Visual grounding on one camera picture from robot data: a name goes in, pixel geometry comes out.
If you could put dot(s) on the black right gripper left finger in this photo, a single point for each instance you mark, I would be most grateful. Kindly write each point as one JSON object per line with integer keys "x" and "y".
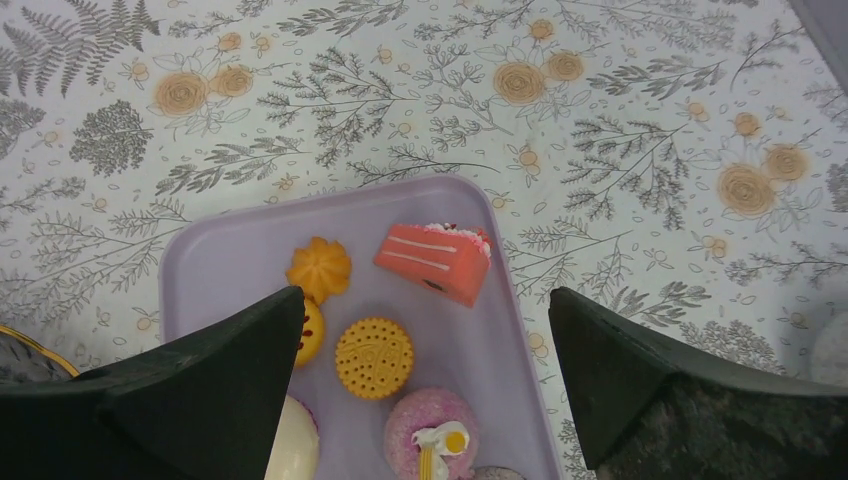
{"x": 204, "y": 406}

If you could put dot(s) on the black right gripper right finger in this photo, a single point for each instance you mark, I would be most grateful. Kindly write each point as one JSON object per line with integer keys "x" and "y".
{"x": 647, "y": 406}

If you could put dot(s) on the three-tier glass cake stand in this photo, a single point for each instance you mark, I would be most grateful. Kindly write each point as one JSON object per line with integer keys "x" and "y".
{"x": 24, "y": 360}

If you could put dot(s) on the white glazed donut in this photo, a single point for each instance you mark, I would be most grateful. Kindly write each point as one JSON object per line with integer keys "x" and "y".
{"x": 296, "y": 447}

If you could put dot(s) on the yellow jam-dot cookie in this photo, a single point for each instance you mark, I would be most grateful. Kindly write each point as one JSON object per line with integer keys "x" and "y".
{"x": 312, "y": 335}

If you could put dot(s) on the lilac plastic tray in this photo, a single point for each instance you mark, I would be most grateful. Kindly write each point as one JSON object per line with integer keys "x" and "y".
{"x": 219, "y": 265}

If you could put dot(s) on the grey speckled cake ball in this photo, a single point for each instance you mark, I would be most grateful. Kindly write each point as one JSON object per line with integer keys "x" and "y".
{"x": 496, "y": 473}

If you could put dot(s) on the yellow round biscuit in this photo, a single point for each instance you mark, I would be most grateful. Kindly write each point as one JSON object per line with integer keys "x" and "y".
{"x": 374, "y": 358}

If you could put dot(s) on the orange swirl cookie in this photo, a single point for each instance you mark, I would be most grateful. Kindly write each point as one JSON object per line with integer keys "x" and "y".
{"x": 322, "y": 269}

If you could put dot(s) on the pink sugared cake ball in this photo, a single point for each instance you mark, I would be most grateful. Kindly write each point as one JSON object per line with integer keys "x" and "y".
{"x": 434, "y": 418}

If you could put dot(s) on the pink cake slice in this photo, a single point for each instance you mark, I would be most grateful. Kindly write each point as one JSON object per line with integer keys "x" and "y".
{"x": 442, "y": 257}

